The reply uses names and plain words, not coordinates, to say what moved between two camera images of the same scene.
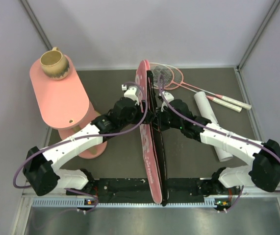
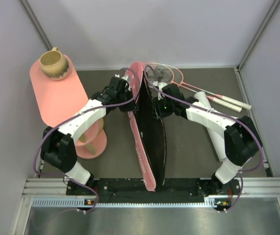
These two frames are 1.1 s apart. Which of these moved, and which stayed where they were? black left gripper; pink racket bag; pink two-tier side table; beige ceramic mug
Moved: pink racket bag; black left gripper
Stayed: pink two-tier side table; beige ceramic mug
